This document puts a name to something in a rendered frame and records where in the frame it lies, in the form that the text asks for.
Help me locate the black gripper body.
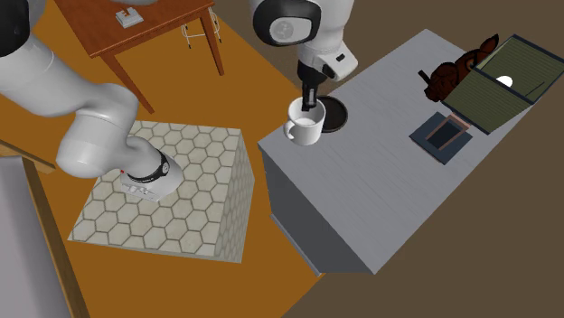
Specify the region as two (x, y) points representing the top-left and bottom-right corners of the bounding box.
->
(296, 59), (336, 91)

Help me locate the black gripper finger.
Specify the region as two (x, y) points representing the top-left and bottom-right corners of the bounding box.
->
(301, 83), (318, 112)

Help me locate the black round plate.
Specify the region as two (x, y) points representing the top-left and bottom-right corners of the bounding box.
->
(317, 95), (349, 134)

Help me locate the white mug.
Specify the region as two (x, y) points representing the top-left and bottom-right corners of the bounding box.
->
(283, 98), (327, 147)

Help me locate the grey table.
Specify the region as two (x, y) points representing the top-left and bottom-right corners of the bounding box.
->
(257, 28), (537, 276)

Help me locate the brown animal figure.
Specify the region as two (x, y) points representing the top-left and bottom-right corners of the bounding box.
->
(418, 33), (501, 103)

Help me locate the dark blue flat tablet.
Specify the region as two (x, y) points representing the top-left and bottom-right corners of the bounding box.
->
(409, 111), (474, 166)

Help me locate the brown wooden table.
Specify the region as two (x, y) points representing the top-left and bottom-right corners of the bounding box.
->
(53, 0), (225, 115)

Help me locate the hexagon patterned robot stand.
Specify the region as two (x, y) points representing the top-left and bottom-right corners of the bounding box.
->
(67, 120), (257, 265)

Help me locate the open green box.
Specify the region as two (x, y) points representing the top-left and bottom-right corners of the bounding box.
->
(441, 33), (564, 136)

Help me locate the white wire stool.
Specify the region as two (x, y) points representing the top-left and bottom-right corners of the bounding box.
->
(181, 7), (222, 49)

